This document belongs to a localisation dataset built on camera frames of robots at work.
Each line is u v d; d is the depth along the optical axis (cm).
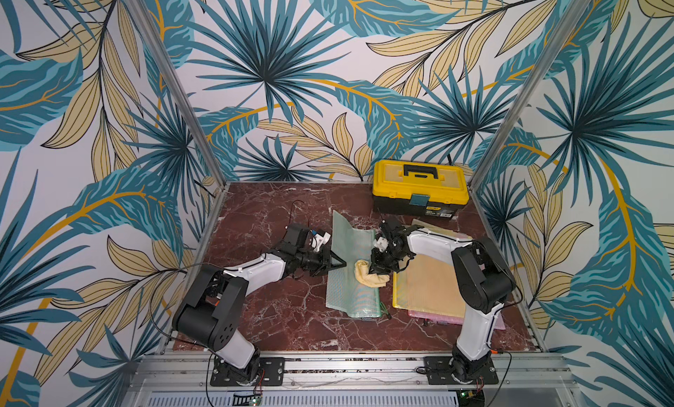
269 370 74
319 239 84
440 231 105
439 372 73
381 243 92
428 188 97
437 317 83
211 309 45
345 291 84
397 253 79
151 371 75
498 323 84
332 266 78
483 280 51
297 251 72
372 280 88
